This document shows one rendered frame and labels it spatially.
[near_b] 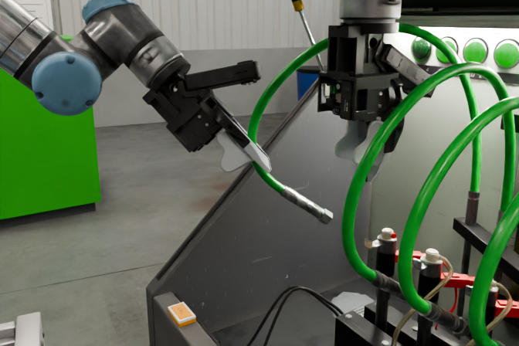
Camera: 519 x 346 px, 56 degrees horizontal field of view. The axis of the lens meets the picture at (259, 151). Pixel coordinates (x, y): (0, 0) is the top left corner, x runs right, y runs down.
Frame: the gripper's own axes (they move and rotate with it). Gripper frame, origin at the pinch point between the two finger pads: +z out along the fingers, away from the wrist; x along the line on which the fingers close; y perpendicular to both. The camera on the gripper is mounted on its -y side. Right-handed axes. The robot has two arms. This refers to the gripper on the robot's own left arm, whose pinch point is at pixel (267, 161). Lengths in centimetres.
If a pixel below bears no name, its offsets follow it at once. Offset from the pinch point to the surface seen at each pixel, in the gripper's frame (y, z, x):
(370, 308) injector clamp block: 4.4, 29.1, -6.2
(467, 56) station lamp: -37.7, 10.6, -16.3
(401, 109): -16.6, 5.8, 17.1
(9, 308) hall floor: 161, -33, -166
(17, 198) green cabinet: 166, -98, -257
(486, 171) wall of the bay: -26.6, 28.2, -16.9
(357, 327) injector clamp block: 7.3, 28.0, -1.0
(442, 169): -14.1, 12.2, 23.9
